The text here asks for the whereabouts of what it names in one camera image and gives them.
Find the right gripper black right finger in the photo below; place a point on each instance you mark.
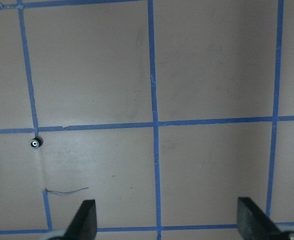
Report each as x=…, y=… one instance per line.
x=254, y=224

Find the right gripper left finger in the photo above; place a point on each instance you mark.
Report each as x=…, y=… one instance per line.
x=84, y=224

